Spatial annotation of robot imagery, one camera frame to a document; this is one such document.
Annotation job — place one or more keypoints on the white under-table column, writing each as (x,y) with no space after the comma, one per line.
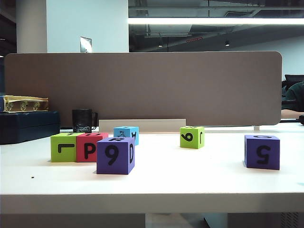
(175,221)

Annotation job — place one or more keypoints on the under-table vent grille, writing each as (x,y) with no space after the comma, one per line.
(289,221)

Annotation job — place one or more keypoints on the yellow patterned box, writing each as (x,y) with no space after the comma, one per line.
(26,105)

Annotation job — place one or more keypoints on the black ceiling spotlight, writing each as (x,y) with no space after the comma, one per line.
(227,43)

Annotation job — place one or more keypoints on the black office chair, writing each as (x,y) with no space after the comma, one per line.
(293,78)

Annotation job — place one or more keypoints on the person in green shirt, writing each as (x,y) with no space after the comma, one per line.
(295,93)

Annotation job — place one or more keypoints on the purple block with 9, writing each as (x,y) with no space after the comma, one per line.
(111,164)

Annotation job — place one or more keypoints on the blue box edge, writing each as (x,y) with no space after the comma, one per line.
(1,104)

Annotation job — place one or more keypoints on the lime green block with L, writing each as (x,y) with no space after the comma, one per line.
(63,154)

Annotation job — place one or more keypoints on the red block with P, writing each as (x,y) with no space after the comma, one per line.
(86,142)

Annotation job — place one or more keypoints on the bare person forearm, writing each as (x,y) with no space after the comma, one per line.
(289,113)

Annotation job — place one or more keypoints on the framed wall sign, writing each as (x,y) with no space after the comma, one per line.
(85,44)

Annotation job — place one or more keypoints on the red LED ceiling display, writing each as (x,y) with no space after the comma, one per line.
(194,40)

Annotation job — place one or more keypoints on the brown desk divider panel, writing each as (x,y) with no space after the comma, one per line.
(154,88)

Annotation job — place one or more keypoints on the white divider foot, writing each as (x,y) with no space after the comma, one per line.
(256,128)

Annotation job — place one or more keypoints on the lime green block with 6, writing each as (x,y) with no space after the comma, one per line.
(190,143)

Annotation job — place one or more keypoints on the ceiling light strip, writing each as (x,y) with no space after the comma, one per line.
(213,21)

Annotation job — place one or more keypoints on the black mug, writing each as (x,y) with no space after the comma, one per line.
(82,121)

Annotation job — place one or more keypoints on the blue block with fish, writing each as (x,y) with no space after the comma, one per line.
(127,130)

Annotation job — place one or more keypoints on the dark blue case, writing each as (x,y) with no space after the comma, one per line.
(28,128)

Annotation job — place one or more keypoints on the purple block with 5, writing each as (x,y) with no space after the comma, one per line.
(251,152)

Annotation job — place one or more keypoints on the black round desk object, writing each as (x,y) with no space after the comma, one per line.
(301,120)

